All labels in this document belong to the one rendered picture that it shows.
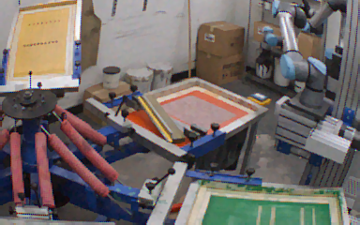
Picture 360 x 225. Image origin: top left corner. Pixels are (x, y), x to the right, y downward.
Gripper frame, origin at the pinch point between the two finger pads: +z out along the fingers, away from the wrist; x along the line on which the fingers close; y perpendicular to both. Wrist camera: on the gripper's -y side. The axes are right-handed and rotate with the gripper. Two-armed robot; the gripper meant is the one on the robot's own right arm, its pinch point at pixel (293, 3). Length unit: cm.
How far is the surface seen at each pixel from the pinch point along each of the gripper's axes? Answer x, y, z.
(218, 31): 75, 103, 229
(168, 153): -133, 48, -58
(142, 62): -33, 126, 227
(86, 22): -112, 46, 186
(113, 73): -85, 109, 175
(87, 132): -166, 33, -51
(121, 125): -146, 41, -39
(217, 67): 71, 153, 226
